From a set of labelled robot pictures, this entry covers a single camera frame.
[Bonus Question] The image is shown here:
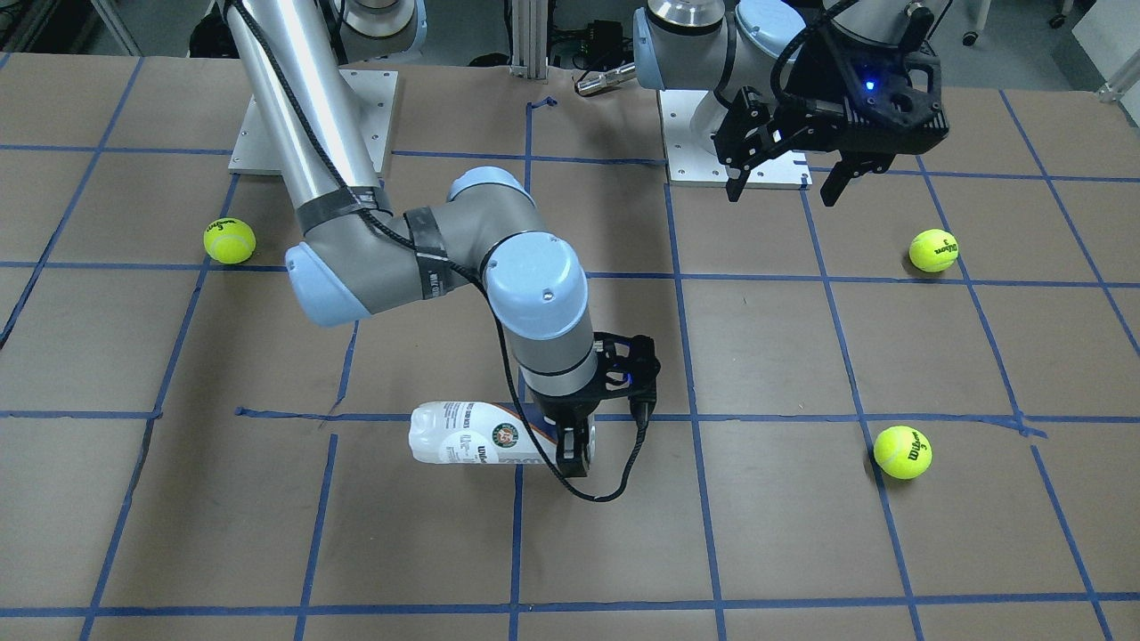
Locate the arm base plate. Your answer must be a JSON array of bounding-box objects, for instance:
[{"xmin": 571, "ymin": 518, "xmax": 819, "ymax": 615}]
[
  {"xmin": 657, "ymin": 89, "xmax": 812, "ymax": 190},
  {"xmin": 228, "ymin": 68, "xmax": 399, "ymax": 180}
]

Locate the silver metal cylinder tool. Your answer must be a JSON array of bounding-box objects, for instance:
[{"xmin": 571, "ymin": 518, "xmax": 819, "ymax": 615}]
[{"xmin": 575, "ymin": 62, "xmax": 638, "ymax": 97}]

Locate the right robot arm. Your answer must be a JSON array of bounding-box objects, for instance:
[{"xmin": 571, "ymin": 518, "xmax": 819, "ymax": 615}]
[{"xmin": 221, "ymin": 1, "xmax": 660, "ymax": 482}]

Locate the aluminium frame post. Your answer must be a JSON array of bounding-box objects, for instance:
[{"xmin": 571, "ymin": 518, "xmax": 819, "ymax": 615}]
[{"xmin": 506, "ymin": 0, "xmax": 549, "ymax": 84}]

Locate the tennis ball near grid cross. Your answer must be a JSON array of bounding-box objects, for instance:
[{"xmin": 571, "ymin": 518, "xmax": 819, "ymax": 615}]
[{"xmin": 872, "ymin": 425, "xmax": 933, "ymax": 482}]

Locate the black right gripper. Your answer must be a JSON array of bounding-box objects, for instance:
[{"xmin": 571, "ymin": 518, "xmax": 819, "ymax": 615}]
[{"xmin": 531, "ymin": 332, "xmax": 661, "ymax": 478}]

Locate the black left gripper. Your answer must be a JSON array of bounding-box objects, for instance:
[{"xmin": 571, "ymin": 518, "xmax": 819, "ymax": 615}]
[{"xmin": 713, "ymin": 26, "xmax": 948, "ymax": 206}]

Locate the white Wilson tennis ball can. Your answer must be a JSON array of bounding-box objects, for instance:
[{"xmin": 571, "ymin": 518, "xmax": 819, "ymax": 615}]
[{"xmin": 408, "ymin": 401, "xmax": 544, "ymax": 464}]

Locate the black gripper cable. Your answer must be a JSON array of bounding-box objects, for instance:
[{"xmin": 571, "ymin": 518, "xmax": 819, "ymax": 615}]
[{"xmin": 552, "ymin": 336, "xmax": 656, "ymax": 503}]

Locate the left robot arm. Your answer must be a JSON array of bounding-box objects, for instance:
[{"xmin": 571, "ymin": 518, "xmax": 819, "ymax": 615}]
[{"xmin": 632, "ymin": 1, "xmax": 951, "ymax": 206}]

